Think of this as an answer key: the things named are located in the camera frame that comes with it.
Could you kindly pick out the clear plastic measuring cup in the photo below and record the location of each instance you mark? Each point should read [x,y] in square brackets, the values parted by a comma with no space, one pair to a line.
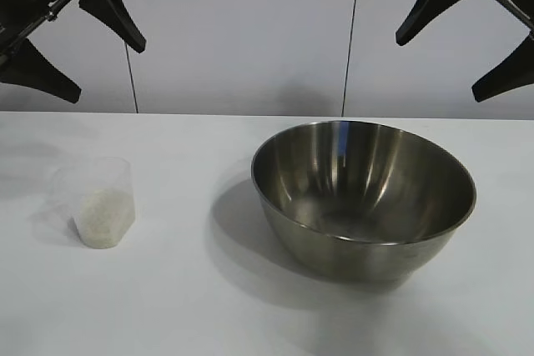
[104,206]

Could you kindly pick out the white uncooked rice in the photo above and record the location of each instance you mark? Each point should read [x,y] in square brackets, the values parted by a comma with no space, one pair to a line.
[104,218]

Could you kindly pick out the stainless steel mixing bowl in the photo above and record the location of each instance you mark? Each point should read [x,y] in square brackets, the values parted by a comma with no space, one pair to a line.
[363,189]

